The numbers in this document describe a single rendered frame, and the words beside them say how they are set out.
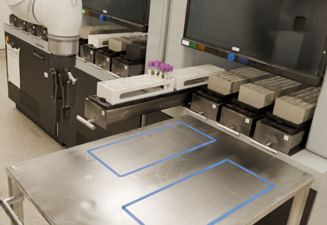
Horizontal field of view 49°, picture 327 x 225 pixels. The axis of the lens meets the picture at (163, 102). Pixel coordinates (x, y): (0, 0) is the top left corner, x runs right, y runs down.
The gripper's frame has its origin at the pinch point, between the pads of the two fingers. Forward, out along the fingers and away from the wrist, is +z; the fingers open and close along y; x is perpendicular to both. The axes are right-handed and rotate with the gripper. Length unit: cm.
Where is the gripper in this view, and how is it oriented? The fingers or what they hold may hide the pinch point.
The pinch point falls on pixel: (63, 114)
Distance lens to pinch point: 120.4
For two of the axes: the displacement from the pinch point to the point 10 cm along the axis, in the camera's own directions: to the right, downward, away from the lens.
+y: -6.8, -3.3, 6.6
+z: -1.1, 9.3, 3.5
